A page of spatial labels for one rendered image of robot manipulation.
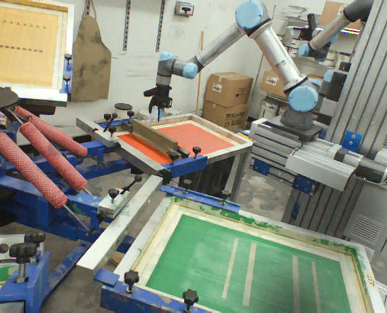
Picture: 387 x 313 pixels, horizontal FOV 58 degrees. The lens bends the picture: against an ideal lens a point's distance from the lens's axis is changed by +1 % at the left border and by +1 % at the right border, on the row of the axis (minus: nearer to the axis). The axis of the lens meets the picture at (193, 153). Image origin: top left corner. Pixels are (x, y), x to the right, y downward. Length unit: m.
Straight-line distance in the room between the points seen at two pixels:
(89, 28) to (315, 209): 2.78
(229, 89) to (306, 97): 3.48
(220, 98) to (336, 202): 3.37
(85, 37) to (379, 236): 3.08
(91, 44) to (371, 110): 2.82
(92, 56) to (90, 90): 0.36
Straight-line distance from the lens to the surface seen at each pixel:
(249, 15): 1.54
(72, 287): 2.39
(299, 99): 1.54
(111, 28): 3.98
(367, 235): 1.95
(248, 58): 5.89
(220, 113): 5.11
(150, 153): 1.83
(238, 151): 2.02
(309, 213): 2.03
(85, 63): 3.84
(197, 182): 1.97
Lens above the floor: 1.73
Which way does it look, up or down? 24 degrees down
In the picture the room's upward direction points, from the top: 11 degrees clockwise
